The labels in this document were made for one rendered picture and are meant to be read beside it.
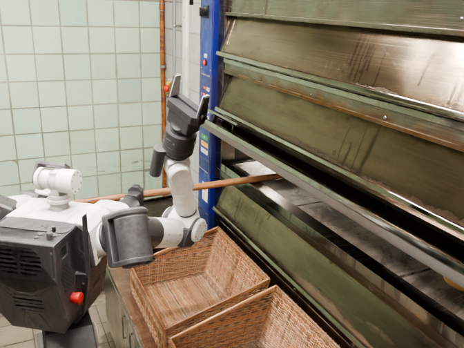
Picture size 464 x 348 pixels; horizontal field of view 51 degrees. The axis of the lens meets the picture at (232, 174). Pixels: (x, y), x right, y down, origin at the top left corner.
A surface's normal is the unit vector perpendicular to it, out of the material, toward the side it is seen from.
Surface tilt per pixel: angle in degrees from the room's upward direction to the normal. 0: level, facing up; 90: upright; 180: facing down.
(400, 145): 70
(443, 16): 90
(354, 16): 90
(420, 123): 90
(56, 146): 90
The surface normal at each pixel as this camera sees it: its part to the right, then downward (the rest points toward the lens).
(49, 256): -0.19, 0.32
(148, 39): 0.43, 0.32
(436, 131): -0.90, 0.11
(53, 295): -0.17, 0.55
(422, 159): -0.84, -0.22
